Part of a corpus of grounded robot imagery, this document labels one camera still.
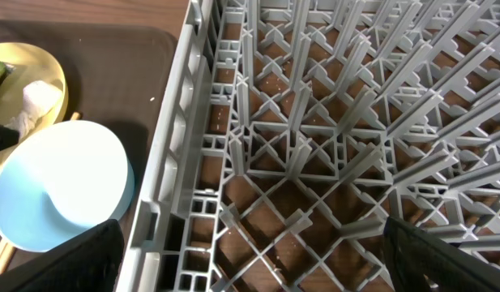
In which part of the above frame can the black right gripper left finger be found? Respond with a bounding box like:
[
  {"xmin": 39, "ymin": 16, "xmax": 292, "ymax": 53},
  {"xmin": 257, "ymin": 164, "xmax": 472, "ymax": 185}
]
[{"xmin": 0, "ymin": 219, "xmax": 124, "ymax": 292}]

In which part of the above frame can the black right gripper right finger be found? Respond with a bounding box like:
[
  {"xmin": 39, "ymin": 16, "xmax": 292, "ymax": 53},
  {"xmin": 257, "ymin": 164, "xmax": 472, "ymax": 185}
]
[{"xmin": 383, "ymin": 217, "xmax": 500, "ymax": 291}]

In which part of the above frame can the yellow round plate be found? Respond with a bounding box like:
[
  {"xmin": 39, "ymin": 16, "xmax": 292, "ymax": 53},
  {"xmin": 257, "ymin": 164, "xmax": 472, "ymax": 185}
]
[{"xmin": 0, "ymin": 41, "xmax": 69, "ymax": 179}]

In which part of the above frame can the white tissue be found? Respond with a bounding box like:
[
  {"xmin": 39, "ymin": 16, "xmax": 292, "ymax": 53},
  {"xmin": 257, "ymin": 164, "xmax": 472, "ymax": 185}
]
[{"xmin": 6, "ymin": 80, "xmax": 62, "ymax": 140}]

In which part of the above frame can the dark brown serving tray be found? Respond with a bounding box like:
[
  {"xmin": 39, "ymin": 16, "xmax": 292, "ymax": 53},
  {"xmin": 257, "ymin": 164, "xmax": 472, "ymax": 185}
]
[{"xmin": 0, "ymin": 19, "xmax": 178, "ymax": 273}]

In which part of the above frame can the wooden chopstick left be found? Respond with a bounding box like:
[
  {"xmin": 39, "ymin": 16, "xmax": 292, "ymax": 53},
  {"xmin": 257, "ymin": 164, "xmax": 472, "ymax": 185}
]
[{"xmin": 0, "ymin": 121, "xmax": 82, "ymax": 274}]

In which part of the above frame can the grey plastic dishwasher rack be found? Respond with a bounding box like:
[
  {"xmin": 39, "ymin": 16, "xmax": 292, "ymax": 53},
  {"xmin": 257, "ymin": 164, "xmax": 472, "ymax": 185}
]
[{"xmin": 117, "ymin": 0, "xmax": 500, "ymax": 291}]

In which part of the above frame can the light blue bowl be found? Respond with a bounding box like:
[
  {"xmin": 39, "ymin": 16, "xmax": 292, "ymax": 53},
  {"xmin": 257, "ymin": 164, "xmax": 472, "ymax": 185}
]
[{"xmin": 0, "ymin": 120, "xmax": 135, "ymax": 252}]

